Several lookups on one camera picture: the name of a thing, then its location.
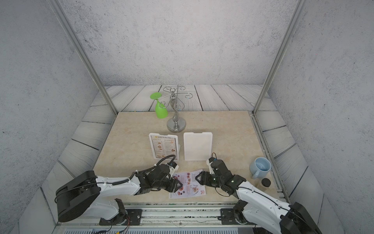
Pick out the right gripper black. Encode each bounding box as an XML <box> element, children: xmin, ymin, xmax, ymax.
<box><xmin>194</xmin><ymin>171</ymin><xmax>225</xmax><ymax>188</ymax></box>

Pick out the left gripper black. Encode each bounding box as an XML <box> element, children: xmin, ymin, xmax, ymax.
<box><xmin>152</xmin><ymin>177</ymin><xmax>186</xmax><ymax>193</ymax></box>

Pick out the pink special menu sheet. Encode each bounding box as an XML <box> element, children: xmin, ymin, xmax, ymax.
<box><xmin>169</xmin><ymin>170</ymin><xmax>206</xmax><ymax>199</ymax></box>

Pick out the dim sum inn menu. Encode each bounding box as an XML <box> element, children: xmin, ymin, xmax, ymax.
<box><xmin>151</xmin><ymin>135</ymin><xmax>178</xmax><ymax>160</ymax></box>

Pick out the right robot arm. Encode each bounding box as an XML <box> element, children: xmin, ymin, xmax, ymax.
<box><xmin>195</xmin><ymin>157</ymin><xmax>321</xmax><ymax>234</ymax></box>

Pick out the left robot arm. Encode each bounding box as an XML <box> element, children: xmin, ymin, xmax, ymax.
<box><xmin>55</xmin><ymin>162</ymin><xmax>183</xmax><ymax>225</ymax></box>

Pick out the white menu rack left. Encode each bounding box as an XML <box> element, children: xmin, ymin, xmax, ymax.
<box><xmin>148</xmin><ymin>133</ymin><xmax>181</xmax><ymax>162</ymax></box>

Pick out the white menu rack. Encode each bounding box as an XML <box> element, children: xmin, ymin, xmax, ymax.
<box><xmin>183</xmin><ymin>132</ymin><xmax>213</xmax><ymax>161</ymax></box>
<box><xmin>148</xmin><ymin>133</ymin><xmax>181</xmax><ymax>162</ymax></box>

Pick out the white menu rack right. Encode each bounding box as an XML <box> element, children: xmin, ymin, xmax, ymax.
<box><xmin>183</xmin><ymin>132</ymin><xmax>213</xmax><ymax>161</ymax></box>

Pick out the chrome glass holder stand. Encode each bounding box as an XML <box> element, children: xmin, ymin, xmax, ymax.
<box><xmin>161</xmin><ymin>86</ymin><xmax>193</xmax><ymax>133</ymax></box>

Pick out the light blue cup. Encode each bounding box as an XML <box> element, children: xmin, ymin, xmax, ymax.
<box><xmin>249</xmin><ymin>157</ymin><xmax>272</xmax><ymax>179</ymax></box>

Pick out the jar with black lid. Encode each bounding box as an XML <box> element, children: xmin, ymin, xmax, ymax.
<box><xmin>260</xmin><ymin>178</ymin><xmax>271</xmax><ymax>188</ymax></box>

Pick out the green plastic wine glass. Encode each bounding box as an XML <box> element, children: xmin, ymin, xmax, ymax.
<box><xmin>150</xmin><ymin>92</ymin><xmax>168</xmax><ymax>119</ymax></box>

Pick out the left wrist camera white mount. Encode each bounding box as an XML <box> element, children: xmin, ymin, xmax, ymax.
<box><xmin>167</xmin><ymin>161</ymin><xmax>179</xmax><ymax>175</ymax></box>

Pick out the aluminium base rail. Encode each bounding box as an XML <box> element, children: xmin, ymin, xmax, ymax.
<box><xmin>52</xmin><ymin>201</ymin><xmax>293</xmax><ymax>234</ymax></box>

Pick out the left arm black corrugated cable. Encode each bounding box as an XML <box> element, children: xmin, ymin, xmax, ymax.
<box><xmin>110</xmin><ymin>154</ymin><xmax>177</xmax><ymax>186</ymax></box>

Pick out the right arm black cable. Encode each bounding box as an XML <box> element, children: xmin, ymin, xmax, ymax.
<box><xmin>211</xmin><ymin>152</ymin><xmax>316</xmax><ymax>234</ymax></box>

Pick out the left metal frame post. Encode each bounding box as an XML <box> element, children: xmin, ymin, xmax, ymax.
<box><xmin>48</xmin><ymin>0</ymin><xmax>119</xmax><ymax>116</ymax></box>

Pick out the metal frame post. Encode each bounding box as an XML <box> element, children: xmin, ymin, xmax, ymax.
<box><xmin>48</xmin><ymin>0</ymin><xmax>119</xmax><ymax>116</ymax></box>
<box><xmin>252</xmin><ymin>0</ymin><xmax>308</xmax><ymax>116</ymax></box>

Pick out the right metal frame post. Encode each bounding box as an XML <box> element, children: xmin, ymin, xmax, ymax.
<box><xmin>252</xmin><ymin>0</ymin><xmax>308</xmax><ymax>116</ymax></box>

